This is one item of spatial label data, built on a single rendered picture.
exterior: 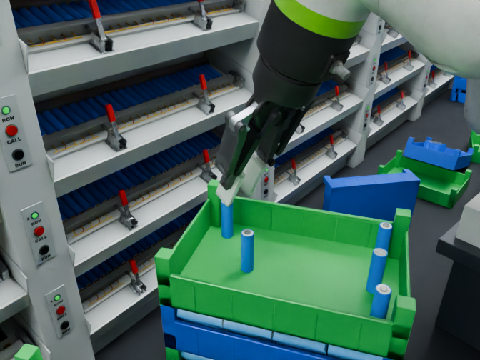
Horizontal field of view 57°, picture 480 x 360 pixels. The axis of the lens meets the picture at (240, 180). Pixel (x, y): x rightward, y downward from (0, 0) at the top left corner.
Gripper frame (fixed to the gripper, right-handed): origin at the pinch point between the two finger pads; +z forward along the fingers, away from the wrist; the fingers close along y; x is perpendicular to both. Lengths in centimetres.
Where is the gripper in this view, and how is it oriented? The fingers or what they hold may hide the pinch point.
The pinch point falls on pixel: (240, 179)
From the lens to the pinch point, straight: 62.2
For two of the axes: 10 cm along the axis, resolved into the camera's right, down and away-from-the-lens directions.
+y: 7.3, -3.3, 5.9
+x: -6.2, -7.0, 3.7
